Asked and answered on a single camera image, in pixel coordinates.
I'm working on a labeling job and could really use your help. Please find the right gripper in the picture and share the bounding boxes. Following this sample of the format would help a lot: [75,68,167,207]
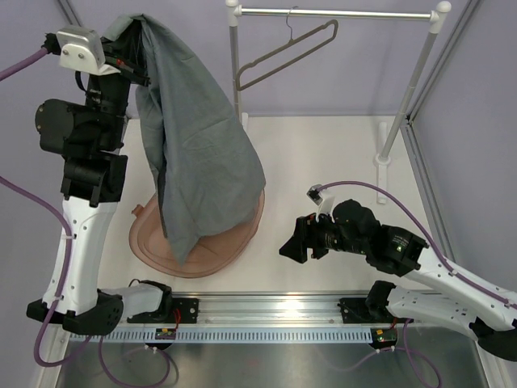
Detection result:
[279,207,368,263]

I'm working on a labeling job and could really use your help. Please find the grey shirt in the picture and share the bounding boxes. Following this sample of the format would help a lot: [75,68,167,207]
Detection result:
[103,14,266,264]

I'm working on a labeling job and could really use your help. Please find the hanger with metal hook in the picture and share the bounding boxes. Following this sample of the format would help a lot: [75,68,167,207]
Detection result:
[235,6,339,93]

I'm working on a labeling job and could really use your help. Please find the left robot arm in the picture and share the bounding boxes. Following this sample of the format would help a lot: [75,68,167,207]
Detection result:
[27,21,174,335]

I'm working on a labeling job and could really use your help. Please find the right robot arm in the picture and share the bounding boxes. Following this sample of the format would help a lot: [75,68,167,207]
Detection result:
[279,200,516,361]

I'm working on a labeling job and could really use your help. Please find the clothes rack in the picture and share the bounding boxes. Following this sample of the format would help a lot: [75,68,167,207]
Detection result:
[224,0,452,205]

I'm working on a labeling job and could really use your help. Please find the pink plastic basin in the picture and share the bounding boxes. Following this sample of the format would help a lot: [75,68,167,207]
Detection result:
[128,193,265,279]

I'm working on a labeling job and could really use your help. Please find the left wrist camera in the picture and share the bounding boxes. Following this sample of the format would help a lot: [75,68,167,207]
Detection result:
[56,25,120,76]

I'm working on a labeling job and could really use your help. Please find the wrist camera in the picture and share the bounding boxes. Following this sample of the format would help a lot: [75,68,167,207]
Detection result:
[307,184,335,221]
[56,25,120,76]

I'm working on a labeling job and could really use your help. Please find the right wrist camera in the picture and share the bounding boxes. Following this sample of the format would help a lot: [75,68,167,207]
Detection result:
[307,184,335,221]

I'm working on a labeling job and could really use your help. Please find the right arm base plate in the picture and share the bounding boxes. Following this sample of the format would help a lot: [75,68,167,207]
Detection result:
[337,297,407,324]

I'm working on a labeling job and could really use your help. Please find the aluminium mounting rail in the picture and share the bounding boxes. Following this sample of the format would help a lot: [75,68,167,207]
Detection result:
[116,293,445,329]

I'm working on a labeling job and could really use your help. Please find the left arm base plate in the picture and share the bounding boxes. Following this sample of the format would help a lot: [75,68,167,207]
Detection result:
[127,296,199,324]

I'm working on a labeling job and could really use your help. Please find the white slotted cable duct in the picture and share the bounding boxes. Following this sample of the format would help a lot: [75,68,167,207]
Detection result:
[68,327,375,343]

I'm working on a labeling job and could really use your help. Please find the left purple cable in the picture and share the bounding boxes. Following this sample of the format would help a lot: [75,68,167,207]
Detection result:
[0,42,177,383]

